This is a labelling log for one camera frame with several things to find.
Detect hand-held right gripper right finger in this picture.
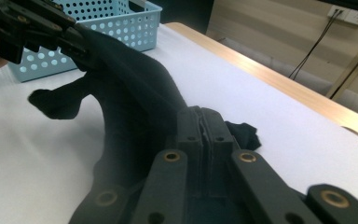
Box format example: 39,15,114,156
202,106,241,198

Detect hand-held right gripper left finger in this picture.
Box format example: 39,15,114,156
176,105,205,198

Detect light blue plastic basket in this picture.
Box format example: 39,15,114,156
7,0,163,83

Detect black sleeveless shirt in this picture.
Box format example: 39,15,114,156
27,22,262,224

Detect white table sheet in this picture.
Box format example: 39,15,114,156
0,22,358,224

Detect black horizontal bar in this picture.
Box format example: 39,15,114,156
316,0,358,16

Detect light wooden post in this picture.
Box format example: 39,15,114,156
324,29,358,101

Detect white wall socket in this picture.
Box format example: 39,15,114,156
326,4,358,26

